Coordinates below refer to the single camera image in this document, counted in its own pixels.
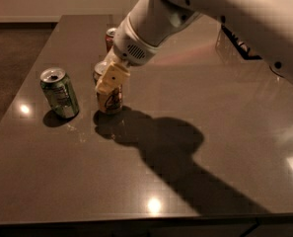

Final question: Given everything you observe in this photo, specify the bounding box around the green soda can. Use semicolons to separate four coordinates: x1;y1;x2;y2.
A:
40;67;79;119

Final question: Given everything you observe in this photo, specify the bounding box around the orange-yellow soda can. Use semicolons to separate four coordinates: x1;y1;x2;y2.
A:
93;61;122;115

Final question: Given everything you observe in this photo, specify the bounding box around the red-orange soda can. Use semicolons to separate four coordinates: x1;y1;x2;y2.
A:
105;28;116;51

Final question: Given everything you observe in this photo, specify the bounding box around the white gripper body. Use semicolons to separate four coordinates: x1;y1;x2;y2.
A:
113;12;160;66

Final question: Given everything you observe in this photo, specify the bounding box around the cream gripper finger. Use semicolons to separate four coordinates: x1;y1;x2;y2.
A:
96;55;130;95

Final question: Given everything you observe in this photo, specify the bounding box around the black wire basket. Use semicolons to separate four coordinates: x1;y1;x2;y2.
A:
221;25;261;60

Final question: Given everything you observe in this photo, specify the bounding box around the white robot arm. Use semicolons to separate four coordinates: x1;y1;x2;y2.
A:
96;0;293;95

